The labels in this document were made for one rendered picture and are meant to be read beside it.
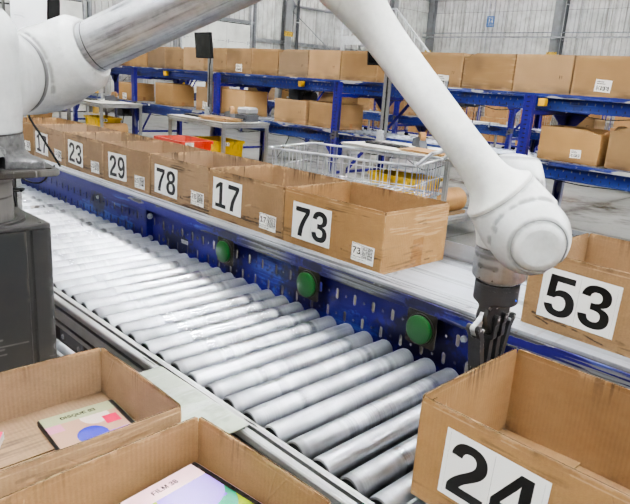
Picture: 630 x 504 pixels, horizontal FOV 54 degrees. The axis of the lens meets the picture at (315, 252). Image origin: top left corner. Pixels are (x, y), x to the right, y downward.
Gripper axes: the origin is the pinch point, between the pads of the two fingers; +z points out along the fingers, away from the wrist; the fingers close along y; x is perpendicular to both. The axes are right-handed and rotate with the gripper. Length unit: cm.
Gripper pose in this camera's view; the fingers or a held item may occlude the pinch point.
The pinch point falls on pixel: (481, 387)
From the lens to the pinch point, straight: 117.2
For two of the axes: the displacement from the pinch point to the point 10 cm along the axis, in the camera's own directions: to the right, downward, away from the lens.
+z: -0.7, 9.6, 2.7
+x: 6.9, 2.4, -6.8
